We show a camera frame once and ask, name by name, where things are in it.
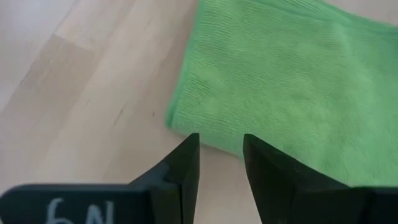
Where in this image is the green microfiber towel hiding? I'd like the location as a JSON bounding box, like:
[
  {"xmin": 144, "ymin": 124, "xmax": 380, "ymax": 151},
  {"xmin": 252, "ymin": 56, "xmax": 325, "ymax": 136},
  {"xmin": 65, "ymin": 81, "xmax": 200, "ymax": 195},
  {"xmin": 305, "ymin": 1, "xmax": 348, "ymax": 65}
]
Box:
[{"xmin": 164, "ymin": 0, "xmax": 398, "ymax": 187}]

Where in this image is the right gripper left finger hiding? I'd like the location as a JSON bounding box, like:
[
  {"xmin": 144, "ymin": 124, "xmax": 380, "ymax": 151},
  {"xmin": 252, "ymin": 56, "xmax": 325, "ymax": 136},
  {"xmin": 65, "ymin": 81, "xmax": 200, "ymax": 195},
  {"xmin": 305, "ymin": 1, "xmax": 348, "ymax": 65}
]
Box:
[{"xmin": 0, "ymin": 133, "xmax": 200, "ymax": 224}]

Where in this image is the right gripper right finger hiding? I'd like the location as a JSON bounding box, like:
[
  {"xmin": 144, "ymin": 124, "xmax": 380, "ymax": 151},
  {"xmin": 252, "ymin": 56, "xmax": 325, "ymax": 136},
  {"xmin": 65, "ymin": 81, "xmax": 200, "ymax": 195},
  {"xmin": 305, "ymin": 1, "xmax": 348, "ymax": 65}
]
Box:
[{"xmin": 243, "ymin": 133, "xmax": 398, "ymax": 224}]

